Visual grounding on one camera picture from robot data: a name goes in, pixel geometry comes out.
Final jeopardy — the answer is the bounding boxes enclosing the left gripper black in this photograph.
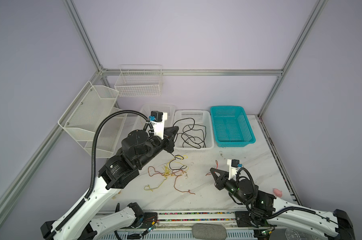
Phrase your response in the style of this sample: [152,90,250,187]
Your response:
[135,126,178,170]

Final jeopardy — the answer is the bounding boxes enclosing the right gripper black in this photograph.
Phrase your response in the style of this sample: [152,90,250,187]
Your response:
[208,167,247,205]

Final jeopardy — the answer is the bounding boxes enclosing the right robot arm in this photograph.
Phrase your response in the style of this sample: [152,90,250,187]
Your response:
[210,168,356,240]

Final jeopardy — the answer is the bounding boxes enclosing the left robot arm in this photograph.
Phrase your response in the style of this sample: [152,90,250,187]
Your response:
[41,110,179,240]

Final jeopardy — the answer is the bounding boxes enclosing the middle white plastic basket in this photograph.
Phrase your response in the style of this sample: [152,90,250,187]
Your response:
[173,110,215,151]

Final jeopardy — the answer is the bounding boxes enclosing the white plastic basket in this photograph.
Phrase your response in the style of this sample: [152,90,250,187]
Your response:
[173,110,215,151]
[132,104,175,130]

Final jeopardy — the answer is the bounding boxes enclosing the left white plastic basket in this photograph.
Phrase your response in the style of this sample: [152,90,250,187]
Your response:
[132,104,175,130]

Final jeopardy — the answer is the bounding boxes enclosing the teal plastic basket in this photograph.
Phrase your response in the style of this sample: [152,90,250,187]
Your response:
[210,106,256,148]

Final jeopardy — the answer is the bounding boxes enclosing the grey fabric pad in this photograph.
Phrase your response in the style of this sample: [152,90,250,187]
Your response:
[192,224,227,240]

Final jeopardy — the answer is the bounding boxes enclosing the pink small toy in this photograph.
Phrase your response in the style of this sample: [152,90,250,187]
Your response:
[273,188,283,198]

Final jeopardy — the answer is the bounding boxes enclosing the white two-tier mesh shelf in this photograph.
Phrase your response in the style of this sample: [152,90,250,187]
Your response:
[58,82,127,158]

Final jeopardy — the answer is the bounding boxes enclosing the clear plastic container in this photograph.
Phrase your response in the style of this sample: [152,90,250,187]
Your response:
[285,229,308,240]

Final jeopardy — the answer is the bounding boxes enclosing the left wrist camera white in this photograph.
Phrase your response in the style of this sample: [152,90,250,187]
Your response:
[149,111,168,140]

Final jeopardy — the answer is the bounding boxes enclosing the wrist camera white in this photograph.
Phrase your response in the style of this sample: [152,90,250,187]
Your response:
[149,111,168,140]
[227,159,243,180]

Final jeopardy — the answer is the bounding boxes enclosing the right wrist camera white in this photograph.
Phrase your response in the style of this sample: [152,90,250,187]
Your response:
[227,159,243,180]

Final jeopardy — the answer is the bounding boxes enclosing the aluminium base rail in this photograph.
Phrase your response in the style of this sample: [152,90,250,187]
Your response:
[67,207,327,240]

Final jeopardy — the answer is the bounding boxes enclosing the white wire wall basket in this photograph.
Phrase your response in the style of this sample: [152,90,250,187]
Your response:
[114,65,163,97]

